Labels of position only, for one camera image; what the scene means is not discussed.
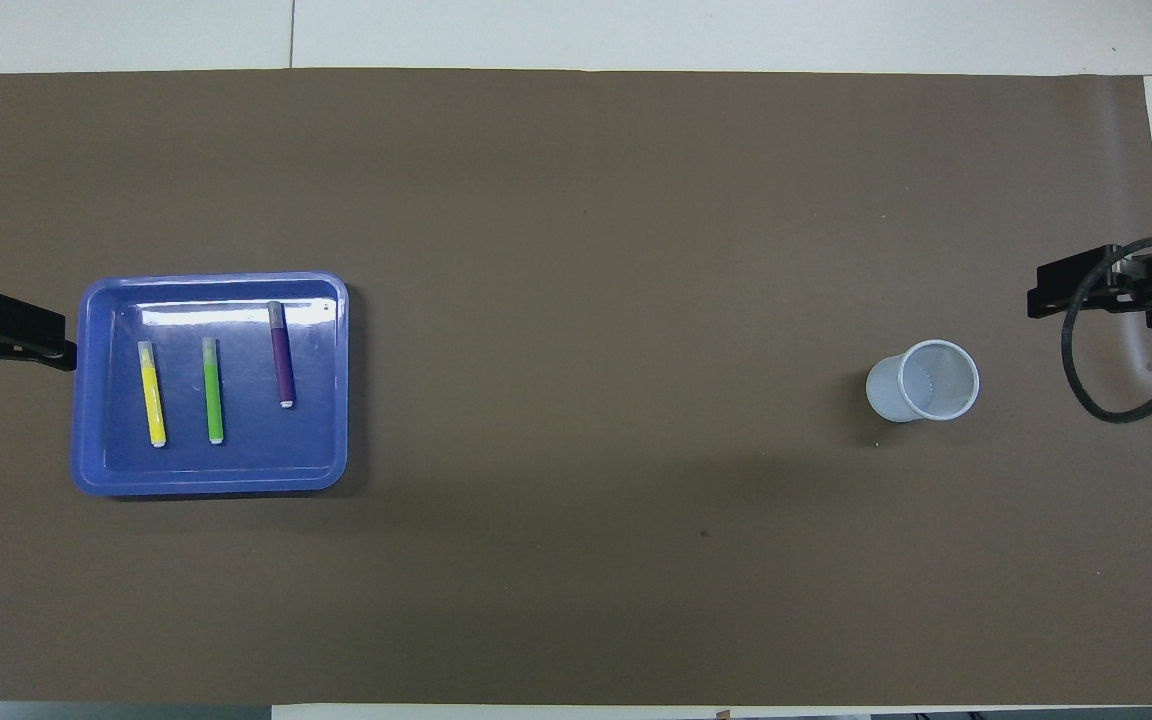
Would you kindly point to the yellow marker pen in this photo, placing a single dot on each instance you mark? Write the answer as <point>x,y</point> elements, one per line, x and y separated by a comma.
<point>152,395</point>

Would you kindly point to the clear plastic cup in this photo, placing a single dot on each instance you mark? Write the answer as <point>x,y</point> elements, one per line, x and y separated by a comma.
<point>886,395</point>

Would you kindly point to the green marker pen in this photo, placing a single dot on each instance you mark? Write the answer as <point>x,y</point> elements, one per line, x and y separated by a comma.
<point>213,395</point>

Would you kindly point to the blue plastic tray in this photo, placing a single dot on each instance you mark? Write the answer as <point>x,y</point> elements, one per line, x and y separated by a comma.
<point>246,450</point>

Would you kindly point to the brown table mat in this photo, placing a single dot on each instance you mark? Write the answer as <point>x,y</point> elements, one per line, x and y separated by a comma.
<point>586,250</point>

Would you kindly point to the purple marker pen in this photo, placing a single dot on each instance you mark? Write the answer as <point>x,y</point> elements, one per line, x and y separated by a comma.
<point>282,360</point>

